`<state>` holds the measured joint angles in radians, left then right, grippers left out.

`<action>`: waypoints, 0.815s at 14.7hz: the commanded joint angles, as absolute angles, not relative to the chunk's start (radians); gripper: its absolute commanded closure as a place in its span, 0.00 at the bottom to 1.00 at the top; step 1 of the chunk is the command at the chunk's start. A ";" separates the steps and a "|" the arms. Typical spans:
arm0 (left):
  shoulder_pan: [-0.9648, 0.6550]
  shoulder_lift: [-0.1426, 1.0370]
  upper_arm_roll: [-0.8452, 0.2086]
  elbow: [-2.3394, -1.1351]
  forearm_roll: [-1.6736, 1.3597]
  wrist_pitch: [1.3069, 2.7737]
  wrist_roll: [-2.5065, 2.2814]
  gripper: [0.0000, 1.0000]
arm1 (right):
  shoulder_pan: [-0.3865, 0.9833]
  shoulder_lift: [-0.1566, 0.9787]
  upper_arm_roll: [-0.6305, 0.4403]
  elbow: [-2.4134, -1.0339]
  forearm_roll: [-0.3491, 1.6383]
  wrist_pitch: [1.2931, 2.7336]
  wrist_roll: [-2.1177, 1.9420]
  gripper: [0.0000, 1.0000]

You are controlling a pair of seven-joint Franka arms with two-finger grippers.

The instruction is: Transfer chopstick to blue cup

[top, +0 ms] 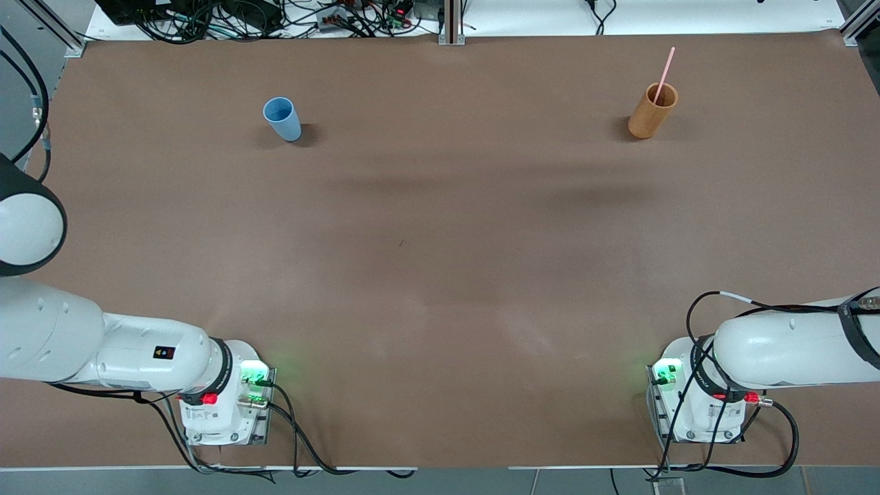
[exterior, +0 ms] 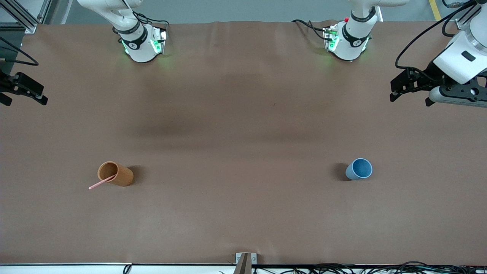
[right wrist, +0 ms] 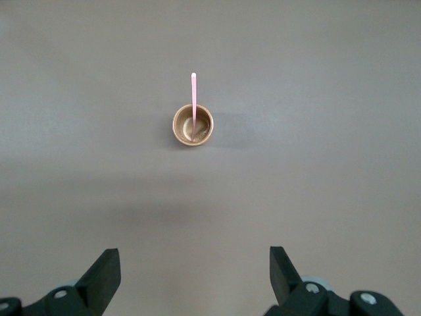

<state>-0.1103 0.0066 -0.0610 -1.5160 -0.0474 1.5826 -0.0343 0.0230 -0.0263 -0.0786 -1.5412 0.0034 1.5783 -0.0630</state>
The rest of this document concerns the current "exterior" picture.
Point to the blue cup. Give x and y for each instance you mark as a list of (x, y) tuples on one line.
[(359, 168)]

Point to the aluminium frame profile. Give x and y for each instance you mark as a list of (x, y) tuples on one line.
[(23, 19)]

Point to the brown mount post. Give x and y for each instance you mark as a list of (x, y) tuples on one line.
[(243, 266)]

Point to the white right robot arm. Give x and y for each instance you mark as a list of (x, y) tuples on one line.
[(140, 49)]

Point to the orange wooden cup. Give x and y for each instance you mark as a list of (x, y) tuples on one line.
[(123, 177)]

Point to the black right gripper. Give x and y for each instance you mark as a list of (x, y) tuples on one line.
[(11, 84)]

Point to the pink chopstick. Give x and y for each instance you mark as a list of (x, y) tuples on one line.
[(99, 184)]

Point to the green lit base box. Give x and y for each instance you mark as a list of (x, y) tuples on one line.
[(158, 40), (331, 38)]

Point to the green lit left base box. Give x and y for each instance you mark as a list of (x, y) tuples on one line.
[(331, 38)]

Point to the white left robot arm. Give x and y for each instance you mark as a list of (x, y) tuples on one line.
[(460, 57)]

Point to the brown table cover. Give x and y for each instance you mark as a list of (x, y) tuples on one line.
[(243, 213)]

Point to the green lit right base box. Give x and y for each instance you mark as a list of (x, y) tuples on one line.
[(158, 40)]

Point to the small metal bracket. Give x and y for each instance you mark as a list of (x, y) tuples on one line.
[(238, 258)]

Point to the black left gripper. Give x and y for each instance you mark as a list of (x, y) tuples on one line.
[(432, 73)]

